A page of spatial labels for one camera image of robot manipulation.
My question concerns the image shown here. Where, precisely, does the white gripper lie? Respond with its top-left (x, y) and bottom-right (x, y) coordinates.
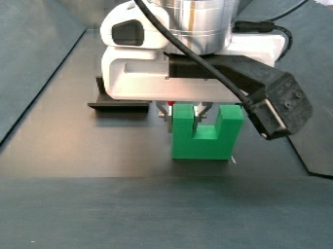
top-left (101, 0), bottom-right (285, 132)

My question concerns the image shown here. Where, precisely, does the green U-shaped block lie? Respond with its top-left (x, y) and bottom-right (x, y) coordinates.
top-left (172, 104), bottom-right (245, 160)

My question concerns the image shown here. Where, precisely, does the dark olive angle bracket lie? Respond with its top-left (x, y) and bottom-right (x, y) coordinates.
top-left (87, 76), bottom-right (150, 112)

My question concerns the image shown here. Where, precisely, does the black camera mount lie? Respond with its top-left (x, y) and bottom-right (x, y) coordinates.
top-left (168, 53), bottom-right (313, 141)

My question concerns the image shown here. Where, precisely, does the black cable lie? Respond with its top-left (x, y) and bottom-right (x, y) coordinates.
top-left (133, 0), bottom-right (311, 113)

